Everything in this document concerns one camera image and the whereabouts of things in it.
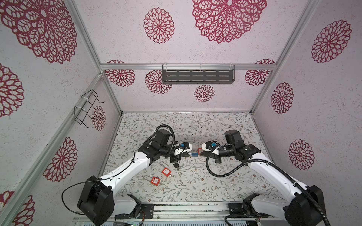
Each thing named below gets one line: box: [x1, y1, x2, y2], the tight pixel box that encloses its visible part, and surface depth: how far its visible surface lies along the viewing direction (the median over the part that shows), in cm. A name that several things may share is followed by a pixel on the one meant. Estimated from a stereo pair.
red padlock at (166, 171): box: [159, 161, 172, 178], surface depth 89 cm
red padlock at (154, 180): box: [143, 175, 161, 186], surface depth 85 cm
